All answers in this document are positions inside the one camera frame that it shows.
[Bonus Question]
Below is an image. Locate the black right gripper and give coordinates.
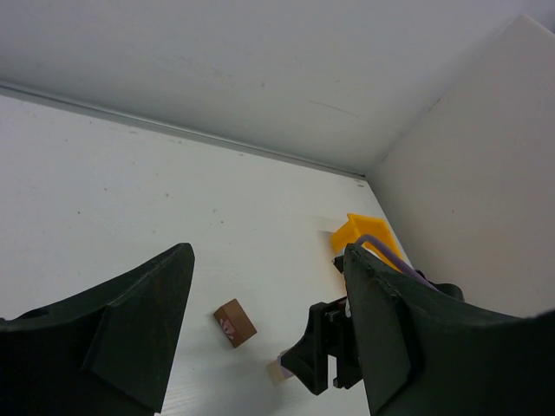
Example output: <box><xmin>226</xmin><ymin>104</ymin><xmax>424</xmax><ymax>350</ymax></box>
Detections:
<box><xmin>280</xmin><ymin>297</ymin><xmax>362</xmax><ymax>395</ymax></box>

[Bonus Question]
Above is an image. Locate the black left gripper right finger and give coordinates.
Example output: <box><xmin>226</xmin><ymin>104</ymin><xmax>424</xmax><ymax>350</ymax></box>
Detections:
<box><xmin>343</xmin><ymin>244</ymin><xmax>554</xmax><ymax>415</ymax></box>

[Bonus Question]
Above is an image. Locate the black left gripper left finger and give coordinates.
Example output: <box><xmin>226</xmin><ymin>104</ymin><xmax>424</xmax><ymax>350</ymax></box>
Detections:
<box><xmin>1</xmin><ymin>243</ymin><xmax>194</xmax><ymax>414</ymax></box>

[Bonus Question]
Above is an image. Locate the beige cube with windows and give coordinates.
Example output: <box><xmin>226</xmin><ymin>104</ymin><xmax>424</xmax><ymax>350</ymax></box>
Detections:
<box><xmin>266</xmin><ymin>361</ymin><xmax>288</xmax><ymax>385</ymax></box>

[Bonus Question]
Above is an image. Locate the brown rectangular wooden block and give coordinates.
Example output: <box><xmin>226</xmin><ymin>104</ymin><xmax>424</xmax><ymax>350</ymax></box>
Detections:
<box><xmin>213</xmin><ymin>298</ymin><xmax>258</xmax><ymax>348</ymax></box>

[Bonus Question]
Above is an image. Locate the yellow plastic bin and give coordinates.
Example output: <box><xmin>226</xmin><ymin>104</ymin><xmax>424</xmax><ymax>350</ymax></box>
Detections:
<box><xmin>330</xmin><ymin>213</ymin><xmax>412</xmax><ymax>274</ymax></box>

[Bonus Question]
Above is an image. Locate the aluminium table frame rail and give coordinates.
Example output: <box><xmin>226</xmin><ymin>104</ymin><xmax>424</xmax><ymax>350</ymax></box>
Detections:
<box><xmin>1</xmin><ymin>81</ymin><xmax>367</xmax><ymax>181</ymax></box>

